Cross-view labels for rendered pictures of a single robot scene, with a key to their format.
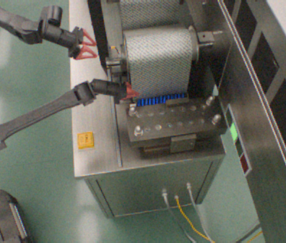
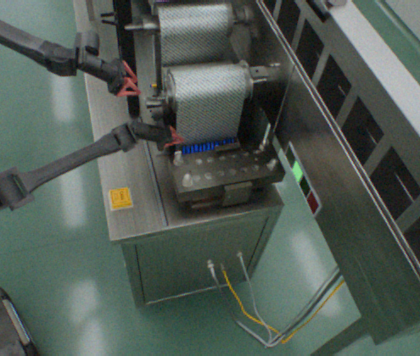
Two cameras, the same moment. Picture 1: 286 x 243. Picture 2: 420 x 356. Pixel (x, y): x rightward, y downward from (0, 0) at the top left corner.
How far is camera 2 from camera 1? 0.27 m
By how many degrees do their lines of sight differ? 10
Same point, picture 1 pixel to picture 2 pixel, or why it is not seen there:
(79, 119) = (109, 175)
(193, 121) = (247, 167)
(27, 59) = (10, 118)
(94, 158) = (133, 218)
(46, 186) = (50, 276)
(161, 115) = (210, 163)
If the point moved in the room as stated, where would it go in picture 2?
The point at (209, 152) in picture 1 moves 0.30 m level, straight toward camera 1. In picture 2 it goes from (266, 203) to (247, 275)
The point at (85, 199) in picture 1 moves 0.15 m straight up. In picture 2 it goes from (104, 289) to (100, 279)
